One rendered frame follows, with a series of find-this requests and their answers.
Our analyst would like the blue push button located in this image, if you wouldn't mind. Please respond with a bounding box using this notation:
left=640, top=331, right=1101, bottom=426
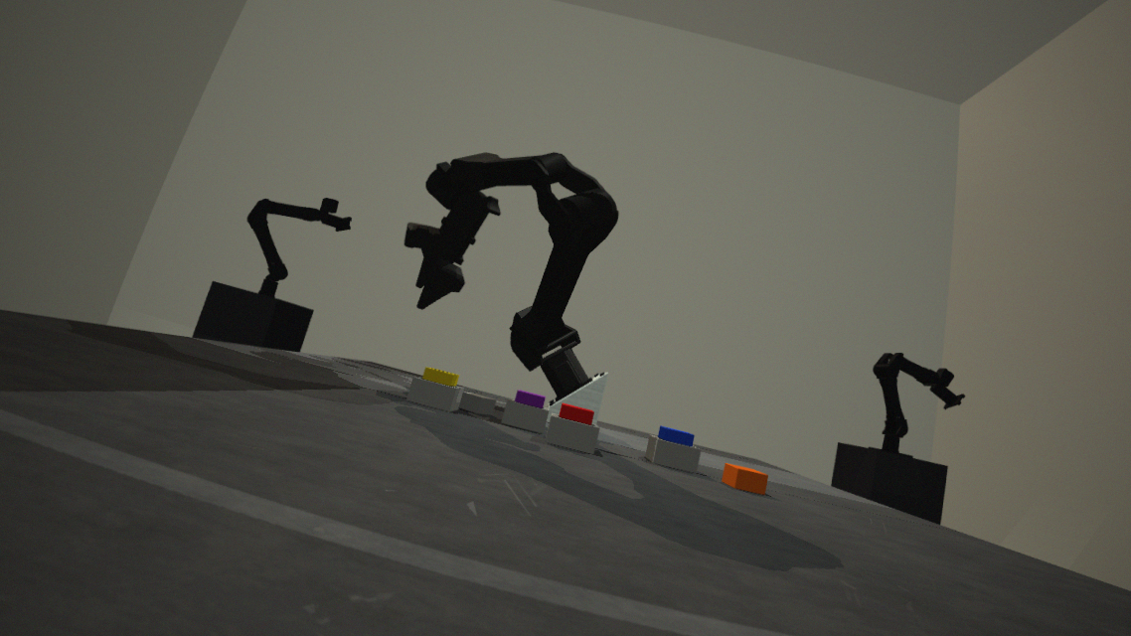
left=645, top=426, right=702, bottom=473

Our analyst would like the red button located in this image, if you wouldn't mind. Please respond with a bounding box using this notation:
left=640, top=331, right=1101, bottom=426
left=545, top=403, right=601, bottom=454

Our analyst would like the orange block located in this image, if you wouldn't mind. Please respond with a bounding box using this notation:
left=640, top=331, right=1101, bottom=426
left=722, top=463, right=768, bottom=495

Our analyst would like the cream cube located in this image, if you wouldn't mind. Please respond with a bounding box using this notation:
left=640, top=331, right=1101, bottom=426
left=459, top=392, right=497, bottom=415

